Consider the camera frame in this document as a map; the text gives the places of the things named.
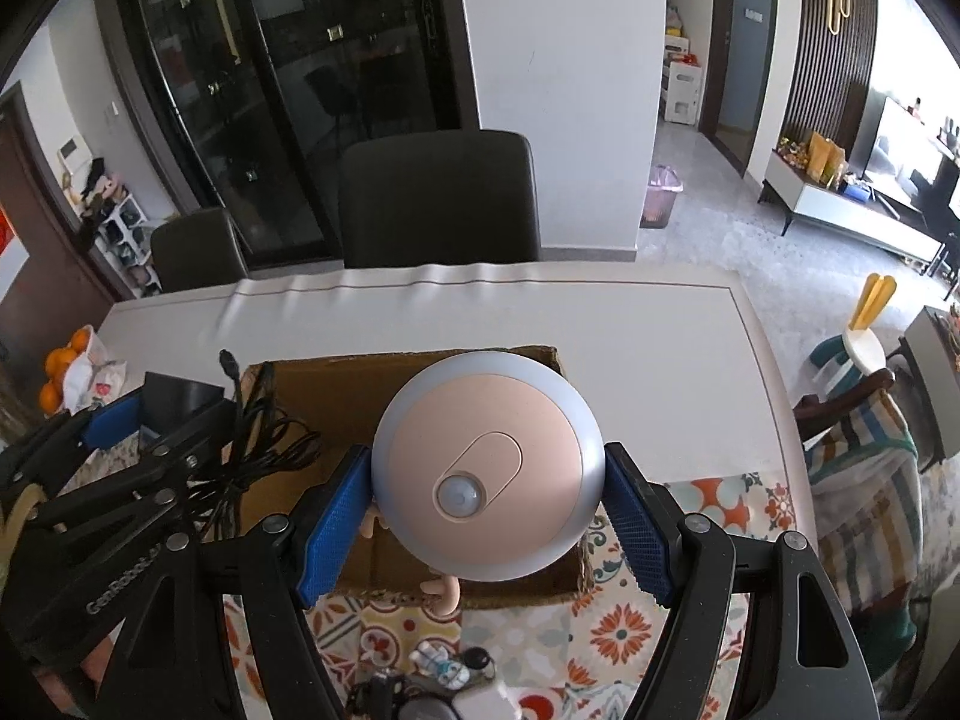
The black glass sliding door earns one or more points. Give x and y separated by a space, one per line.
300 105

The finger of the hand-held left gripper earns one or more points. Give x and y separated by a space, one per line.
112 421
150 476

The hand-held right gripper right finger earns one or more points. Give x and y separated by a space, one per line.
634 525

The pink trash bin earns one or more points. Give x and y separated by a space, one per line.
660 195

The patterned table mat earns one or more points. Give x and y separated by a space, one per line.
720 510

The yellow snack bag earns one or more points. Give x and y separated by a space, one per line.
823 157

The white TV cabinet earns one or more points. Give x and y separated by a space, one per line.
847 214

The cardboard box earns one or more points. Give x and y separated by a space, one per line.
315 390

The television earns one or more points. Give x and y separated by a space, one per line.
900 150

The black car key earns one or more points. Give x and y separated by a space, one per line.
480 661

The dark wooden chair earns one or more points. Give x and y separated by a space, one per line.
814 409

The striped cloth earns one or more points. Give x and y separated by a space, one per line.
870 510

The white stool with yellow ears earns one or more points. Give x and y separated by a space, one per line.
866 349

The white hallway cabinet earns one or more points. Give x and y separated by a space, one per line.
684 94

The dark dining chair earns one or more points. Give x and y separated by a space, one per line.
439 195
195 251

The white shoe rack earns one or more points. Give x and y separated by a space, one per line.
127 247

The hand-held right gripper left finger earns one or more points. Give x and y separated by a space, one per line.
330 532

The plastic bag of oranges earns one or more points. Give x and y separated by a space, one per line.
75 379

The round pink night light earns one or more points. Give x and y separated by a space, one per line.
450 427

